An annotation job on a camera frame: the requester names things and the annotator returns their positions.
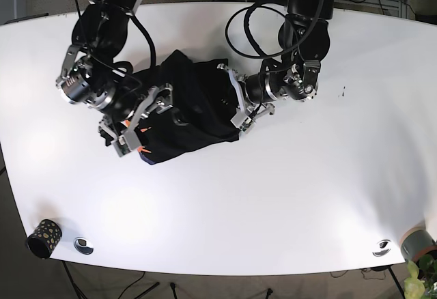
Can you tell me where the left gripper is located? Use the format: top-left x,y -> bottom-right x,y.
217,63 -> 278,135

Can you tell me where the right silver table grommet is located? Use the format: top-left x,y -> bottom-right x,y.
372,239 -> 392,257

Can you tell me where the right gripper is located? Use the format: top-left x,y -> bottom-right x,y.
98,83 -> 173,157

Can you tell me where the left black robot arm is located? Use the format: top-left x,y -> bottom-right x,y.
218,0 -> 334,132

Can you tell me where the silver table grommet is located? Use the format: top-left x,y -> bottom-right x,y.
73,237 -> 94,255
372,239 -> 392,257

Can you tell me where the left silver table grommet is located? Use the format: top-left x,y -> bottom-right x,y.
73,237 -> 94,255

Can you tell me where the grey flower pot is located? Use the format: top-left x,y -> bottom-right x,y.
399,227 -> 436,263

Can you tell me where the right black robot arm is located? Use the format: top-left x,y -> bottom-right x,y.
56,0 -> 173,156

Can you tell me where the black gold-dotted cup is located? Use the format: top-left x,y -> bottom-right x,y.
25,219 -> 63,259

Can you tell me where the green potted plant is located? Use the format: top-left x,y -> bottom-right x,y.
404,254 -> 436,299

